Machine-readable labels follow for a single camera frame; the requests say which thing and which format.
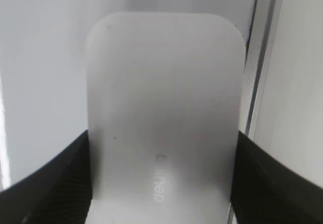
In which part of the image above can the white board with grey frame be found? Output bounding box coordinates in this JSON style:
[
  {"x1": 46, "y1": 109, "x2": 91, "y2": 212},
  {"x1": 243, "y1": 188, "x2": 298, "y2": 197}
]
[{"x1": 1, "y1": 0, "x2": 282, "y2": 189}]

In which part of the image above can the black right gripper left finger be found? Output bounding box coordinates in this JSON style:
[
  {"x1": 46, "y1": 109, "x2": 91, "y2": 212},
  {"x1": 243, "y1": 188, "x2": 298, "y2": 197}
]
[{"x1": 1, "y1": 131, "x2": 92, "y2": 223}]

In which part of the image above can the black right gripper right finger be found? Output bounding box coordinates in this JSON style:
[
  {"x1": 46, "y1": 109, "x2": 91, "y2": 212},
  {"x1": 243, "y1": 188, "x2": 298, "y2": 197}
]
[{"x1": 231, "y1": 132, "x2": 322, "y2": 223}]

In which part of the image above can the white rectangular board eraser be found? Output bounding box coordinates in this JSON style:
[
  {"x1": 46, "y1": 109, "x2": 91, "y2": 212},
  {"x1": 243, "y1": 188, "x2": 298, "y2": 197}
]
[{"x1": 86, "y1": 12, "x2": 246, "y2": 223}]

